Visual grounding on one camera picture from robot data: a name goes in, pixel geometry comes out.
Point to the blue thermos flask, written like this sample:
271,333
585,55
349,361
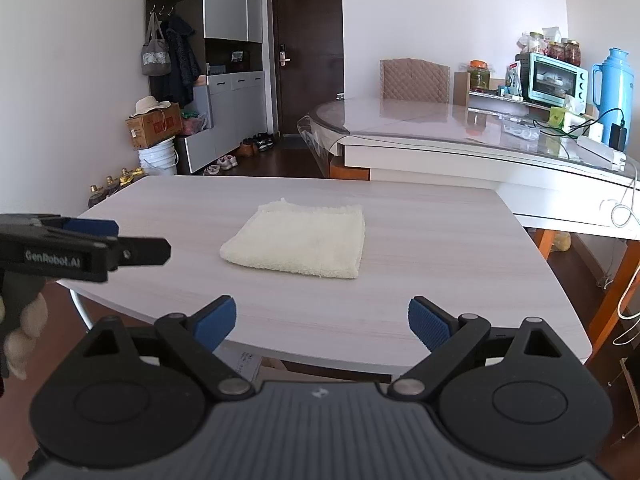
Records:
612,90

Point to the pale-filled glass jar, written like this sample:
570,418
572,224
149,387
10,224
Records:
536,43

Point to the green tissue box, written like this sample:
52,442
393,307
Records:
557,116

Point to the person's left hand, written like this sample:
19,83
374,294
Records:
35,317

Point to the white power strip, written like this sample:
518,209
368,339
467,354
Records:
600,152

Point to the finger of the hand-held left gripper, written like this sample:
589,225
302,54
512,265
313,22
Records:
92,227
145,252

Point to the white plastic bucket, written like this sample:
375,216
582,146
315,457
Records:
157,160

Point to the teal toaster oven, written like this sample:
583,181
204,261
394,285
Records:
550,80

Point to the white plastic bag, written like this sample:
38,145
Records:
552,34

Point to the cream terry towel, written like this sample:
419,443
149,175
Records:
300,242

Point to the grey hanging handbag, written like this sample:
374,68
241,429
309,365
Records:
156,60

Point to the colourful clothes pile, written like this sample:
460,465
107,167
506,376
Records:
194,122

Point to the orange wooden stool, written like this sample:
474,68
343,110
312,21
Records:
350,170

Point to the grey hallway cabinet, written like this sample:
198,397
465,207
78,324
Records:
225,10

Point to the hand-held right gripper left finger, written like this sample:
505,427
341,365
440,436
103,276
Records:
215,320

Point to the red-filled glass jar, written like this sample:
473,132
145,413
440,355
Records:
572,53
555,51

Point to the clear plastic container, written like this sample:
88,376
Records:
520,129

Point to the blue white snack bag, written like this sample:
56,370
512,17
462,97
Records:
514,80

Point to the silver door lock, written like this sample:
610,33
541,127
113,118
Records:
284,55

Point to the straw hat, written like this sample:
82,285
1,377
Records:
147,106

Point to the dark hanging coat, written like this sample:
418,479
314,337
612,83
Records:
180,60

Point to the red printed cardboard box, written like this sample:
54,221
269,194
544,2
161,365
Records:
155,127

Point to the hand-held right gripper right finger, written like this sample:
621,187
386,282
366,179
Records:
430,322

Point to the cluster of cooking oil bottles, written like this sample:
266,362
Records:
95,197

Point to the pale yellow bundle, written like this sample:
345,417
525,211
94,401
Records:
560,241

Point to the beige quilted chair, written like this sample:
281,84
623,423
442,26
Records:
415,80

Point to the white glass-topped dining table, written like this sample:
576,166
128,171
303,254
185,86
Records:
425,160

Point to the row of shoes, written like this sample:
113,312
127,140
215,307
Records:
227,161

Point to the dark brown door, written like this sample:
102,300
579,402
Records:
310,45

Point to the orange-lidded pickle jar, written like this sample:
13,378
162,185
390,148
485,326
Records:
479,79

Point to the black power adapter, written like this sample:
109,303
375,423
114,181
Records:
618,136

